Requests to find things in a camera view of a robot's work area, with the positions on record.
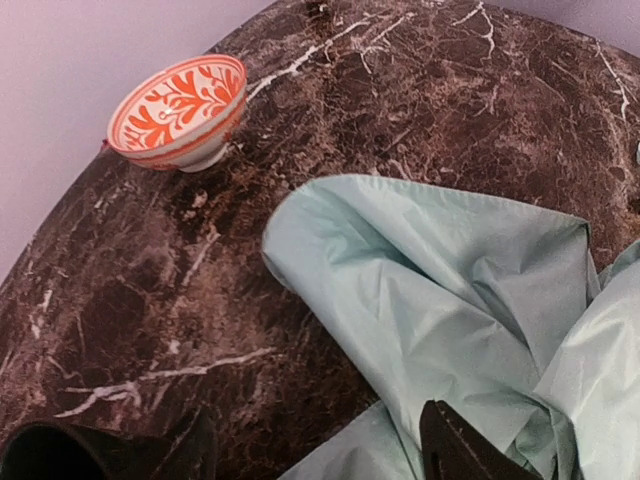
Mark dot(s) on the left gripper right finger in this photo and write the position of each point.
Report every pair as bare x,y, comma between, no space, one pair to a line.
452,449

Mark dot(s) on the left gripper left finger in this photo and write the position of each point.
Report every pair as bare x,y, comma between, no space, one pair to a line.
59,450

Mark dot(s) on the mint green folding umbrella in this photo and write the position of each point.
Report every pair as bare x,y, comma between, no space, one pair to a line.
491,305

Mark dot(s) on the red patterned white bowl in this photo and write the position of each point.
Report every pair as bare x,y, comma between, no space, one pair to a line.
183,117

